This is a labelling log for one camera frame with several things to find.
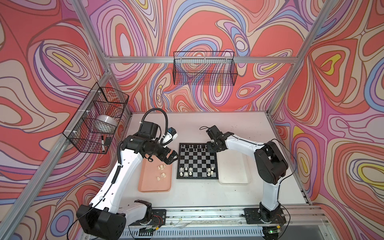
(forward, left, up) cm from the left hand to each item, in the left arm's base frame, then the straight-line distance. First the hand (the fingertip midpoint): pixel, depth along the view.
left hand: (172, 150), depth 74 cm
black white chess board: (+4, -12, -19) cm, 23 cm away
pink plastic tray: (-5, +12, -21) cm, 25 cm away
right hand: (+11, -23, -19) cm, 32 cm away
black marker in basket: (+1, +34, +4) cm, 34 cm away
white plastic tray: (0, -35, -22) cm, 41 cm away
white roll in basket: (+12, +32, +10) cm, 35 cm away
